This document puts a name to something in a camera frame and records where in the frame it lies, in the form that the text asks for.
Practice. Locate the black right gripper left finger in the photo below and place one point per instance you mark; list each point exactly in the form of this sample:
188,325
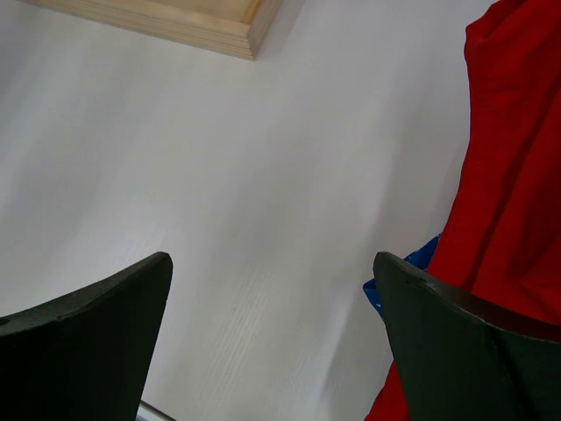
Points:
85,355

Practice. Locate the wooden hanger rack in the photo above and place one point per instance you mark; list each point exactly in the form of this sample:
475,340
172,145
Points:
234,28

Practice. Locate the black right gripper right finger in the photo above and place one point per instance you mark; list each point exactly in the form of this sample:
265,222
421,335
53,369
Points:
460,357

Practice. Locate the blue patterned cloth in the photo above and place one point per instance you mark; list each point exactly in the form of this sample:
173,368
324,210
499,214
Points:
420,259

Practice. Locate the red cloth pile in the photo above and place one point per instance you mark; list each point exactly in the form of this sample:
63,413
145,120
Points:
501,241

